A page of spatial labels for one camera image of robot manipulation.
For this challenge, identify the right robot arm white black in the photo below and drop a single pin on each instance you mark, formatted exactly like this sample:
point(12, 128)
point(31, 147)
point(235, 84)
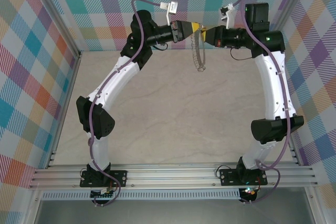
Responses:
point(275, 85)

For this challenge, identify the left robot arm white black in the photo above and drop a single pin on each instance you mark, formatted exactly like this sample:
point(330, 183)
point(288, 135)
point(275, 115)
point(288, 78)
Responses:
point(115, 79)

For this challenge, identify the small controller board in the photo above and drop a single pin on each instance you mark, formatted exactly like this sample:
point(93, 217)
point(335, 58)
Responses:
point(103, 196)
point(249, 193)

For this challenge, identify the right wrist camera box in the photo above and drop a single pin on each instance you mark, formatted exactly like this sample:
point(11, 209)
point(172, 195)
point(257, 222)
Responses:
point(226, 11)

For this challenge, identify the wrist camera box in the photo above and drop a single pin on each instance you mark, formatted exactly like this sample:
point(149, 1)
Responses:
point(226, 11)
point(173, 7)

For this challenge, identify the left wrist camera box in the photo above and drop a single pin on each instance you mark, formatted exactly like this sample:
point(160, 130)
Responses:
point(173, 7)

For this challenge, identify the aluminium side rail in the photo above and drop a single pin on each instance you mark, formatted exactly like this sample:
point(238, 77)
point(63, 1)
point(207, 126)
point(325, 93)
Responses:
point(71, 85)
point(295, 155)

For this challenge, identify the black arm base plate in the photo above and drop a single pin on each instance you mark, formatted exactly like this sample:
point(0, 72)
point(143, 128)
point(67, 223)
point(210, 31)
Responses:
point(119, 178)
point(228, 178)

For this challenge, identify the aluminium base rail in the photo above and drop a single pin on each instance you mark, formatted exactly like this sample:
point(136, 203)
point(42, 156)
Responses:
point(170, 176)

